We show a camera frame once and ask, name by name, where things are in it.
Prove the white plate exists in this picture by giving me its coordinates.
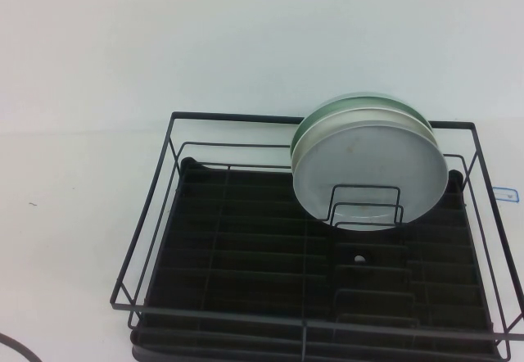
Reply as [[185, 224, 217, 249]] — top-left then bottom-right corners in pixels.
[[291, 106, 435, 162]]

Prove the black plastic drip tray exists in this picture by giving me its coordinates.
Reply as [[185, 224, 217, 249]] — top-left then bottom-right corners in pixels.
[[130, 156, 507, 362]]

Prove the green plate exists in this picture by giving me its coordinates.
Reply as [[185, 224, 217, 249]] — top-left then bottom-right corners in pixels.
[[293, 93, 431, 142]]

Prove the grey plate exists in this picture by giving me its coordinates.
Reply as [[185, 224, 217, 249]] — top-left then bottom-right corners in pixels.
[[292, 122, 448, 232]]

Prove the black wire dish rack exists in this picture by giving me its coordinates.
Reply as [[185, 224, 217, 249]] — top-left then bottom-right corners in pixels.
[[109, 111, 513, 359]]

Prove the black cable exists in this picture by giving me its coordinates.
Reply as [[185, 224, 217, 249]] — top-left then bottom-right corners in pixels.
[[0, 331, 40, 362]]

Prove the blue rectangular table sticker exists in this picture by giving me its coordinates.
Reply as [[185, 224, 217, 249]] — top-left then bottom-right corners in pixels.
[[493, 187, 519, 203]]

